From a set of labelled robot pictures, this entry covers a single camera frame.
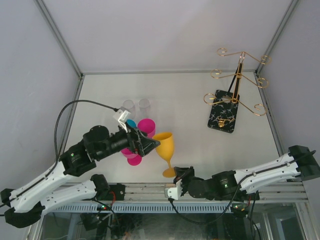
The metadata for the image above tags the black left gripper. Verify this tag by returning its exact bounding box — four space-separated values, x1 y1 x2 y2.
96 120 161 160

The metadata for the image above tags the pink wine glass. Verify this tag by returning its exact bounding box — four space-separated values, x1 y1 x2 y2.
137 118 156 138
120 148 142 166

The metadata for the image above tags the yellow wine glass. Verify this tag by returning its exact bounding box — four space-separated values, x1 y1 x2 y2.
153 132 176 178

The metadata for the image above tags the cyan wine glass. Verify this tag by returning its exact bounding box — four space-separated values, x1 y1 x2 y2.
126 119 137 128

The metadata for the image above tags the clear champagne flute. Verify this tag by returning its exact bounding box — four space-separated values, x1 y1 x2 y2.
138 98 151 119
122 99 136 120

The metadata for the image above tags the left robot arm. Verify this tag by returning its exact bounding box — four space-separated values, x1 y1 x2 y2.
0 125 161 229

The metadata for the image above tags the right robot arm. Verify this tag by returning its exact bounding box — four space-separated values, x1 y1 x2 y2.
164 145 320 202

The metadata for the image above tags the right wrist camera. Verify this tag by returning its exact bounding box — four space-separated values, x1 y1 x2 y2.
164 182 182 200

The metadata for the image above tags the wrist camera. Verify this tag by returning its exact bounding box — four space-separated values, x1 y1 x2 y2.
164 182 182 200
113 106 131 133

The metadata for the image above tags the blue slotted cable duct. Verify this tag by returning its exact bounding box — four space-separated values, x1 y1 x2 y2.
53 202 228 214

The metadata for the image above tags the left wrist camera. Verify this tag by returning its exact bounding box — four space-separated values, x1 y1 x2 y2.
113 106 131 133

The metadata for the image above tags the aluminium front frame rail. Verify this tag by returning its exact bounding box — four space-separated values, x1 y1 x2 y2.
59 181 308 202

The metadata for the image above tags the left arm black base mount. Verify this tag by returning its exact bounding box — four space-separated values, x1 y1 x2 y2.
96 183 126 201

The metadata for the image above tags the gold wire wine glass rack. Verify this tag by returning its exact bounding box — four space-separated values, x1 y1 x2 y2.
203 47 272 134

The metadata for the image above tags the left camera black cable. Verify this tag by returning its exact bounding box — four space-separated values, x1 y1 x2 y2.
0 99 120 216

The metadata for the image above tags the camera black cable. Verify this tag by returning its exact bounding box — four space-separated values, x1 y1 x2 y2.
168 149 317 225
0 99 120 216

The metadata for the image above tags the right camera black cable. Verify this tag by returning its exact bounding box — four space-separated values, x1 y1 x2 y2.
168 149 317 225

